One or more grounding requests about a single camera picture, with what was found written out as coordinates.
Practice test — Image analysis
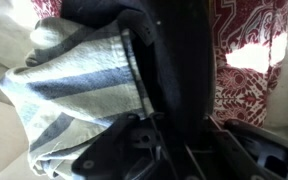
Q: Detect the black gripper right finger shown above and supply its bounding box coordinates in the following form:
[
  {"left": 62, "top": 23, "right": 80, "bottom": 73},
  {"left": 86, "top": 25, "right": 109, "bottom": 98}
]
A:
[{"left": 203, "top": 114, "right": 288, "bottom": 180}]

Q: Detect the beige sofa throw pillow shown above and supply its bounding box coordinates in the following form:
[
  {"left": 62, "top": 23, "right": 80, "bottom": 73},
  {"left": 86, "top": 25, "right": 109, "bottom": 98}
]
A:
[{"left": 263, "top": 0, "right": 288, "bottom": 132}]

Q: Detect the red patterned cloth cushion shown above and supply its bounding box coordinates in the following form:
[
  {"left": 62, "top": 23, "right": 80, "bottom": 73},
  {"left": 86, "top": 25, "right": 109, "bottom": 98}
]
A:
[{"left": 30, "top": 0, "right": 288, "bottom": 130}]

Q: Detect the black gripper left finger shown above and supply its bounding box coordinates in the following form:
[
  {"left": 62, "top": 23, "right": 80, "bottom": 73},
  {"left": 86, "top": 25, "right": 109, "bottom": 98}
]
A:
[{"left": 71, "top": 111, "right": 167, "bottom": 180}]

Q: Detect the striped grey white towel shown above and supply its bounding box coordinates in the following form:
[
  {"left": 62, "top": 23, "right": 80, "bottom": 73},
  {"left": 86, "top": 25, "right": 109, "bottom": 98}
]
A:
[{"left": 0, "top": 16, "right": 153, "bottom": 178}]

